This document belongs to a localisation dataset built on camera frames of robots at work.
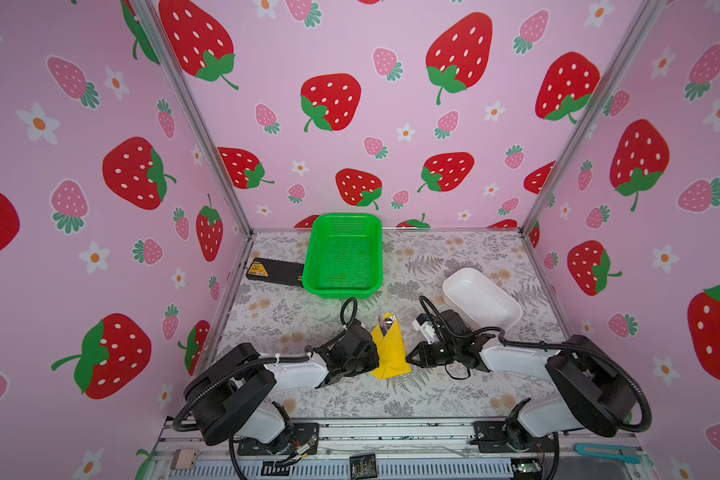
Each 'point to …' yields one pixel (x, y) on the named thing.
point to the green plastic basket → (343, 256)
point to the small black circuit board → (363, 466)
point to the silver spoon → (385, 325)
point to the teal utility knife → (624, 454)
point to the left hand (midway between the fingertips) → (384, 358)
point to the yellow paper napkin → (393, 360)
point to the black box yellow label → (276, 271)
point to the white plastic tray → (484, 304)
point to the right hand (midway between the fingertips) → (405, 360)
